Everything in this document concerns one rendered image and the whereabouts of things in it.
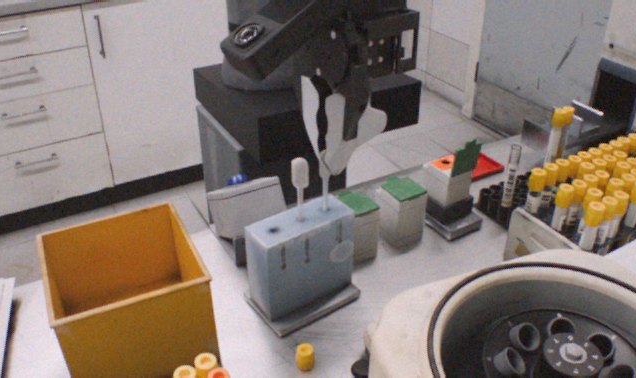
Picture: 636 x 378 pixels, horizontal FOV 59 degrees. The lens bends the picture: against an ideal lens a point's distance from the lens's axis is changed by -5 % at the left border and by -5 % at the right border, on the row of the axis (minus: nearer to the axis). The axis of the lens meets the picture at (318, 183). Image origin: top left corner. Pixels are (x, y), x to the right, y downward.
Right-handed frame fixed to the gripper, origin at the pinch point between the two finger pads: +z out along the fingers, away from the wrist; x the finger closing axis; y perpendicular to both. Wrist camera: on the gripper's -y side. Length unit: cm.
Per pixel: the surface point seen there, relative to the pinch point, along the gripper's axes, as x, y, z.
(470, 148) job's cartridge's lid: -1.2, 19.5, 4.0
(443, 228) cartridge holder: -1.0, 16.8, 14.0
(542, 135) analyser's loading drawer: 2.9, 41.2, 10.2
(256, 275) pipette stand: 0.3, -7.9, 9.8
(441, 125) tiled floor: 144, 182, 102
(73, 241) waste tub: 11.5, -21.8, 6.7
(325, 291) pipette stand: -2.0, -1.4, 13.6
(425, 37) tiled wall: 189, 212, 73
